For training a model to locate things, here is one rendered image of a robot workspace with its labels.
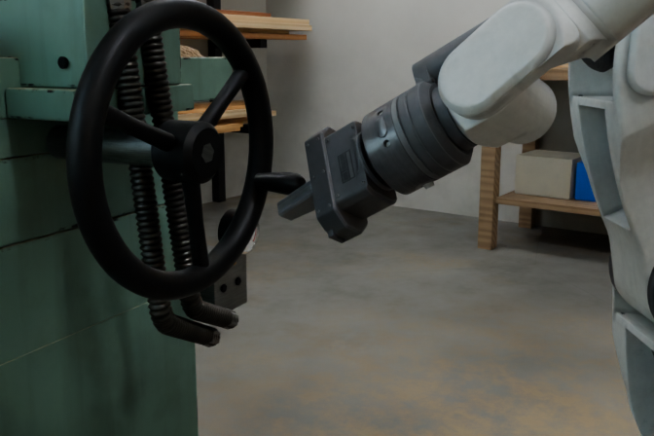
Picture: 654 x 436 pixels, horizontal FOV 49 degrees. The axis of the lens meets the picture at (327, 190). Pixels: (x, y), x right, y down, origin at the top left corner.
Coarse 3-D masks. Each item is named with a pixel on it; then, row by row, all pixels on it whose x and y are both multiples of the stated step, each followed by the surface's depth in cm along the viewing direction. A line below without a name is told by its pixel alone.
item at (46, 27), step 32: (0, 0) 73; (32, 0) 71; (64, 0) 69; (96, 0) 69; (0, 32) 73; (32, 32) 71; (64, 32) 69; (96, 32) 69; (32, 64) 72; (64, 64) 69
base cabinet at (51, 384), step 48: (48, 240) 78; (0, 288) 73; (48, 288) 79; (96, 288) 85; (0, 336) 74; (48, 336) 79; (96, 336) 85; (144, 336) 93; (0, 384) 74; (48, 384) 79; (96, 384) 86; (144, 384) 94; (192, 384) 103; (0, 432) 74; (48, 432) 80; (96, 432) 87; (144, 432) 94; (192, 432) 104
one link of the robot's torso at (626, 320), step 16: (624, 304) 103; (624, 320) 101; (640, 320) 101; (624, 336) 101; (640, 336) 96; (624, 352) 101; (640, 352) 101; (624, 368) 102; (640, 368) 101; (640, 384) 102; (640, 400) 102; (640, 416) 103; (640, 432) 103
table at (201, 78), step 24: (0, 72) 71; (192, 72) 97; (216, 72) 102; (0, 96) 71; (24, 96) 70; (48, 96) 69; (72, 96) 67; (144, 96) 76; (192, 96) 83; (48, 120) 70
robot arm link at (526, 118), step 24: (480, 24) 65; (432, 72) 67; (408, 96) 66; (432, 96) 65; (528, 96) 62; (552, 96) 67; (408, 120) 64; (432, 120) 64; (456, 120) 63; (480, 120) 61; (504, 120) 62; (528, 120) 64; (552, 120) 67; (432, 144) 64; (456, 144) 65; (480, 144) 65; (432, 168) 65; (456, 168) 67
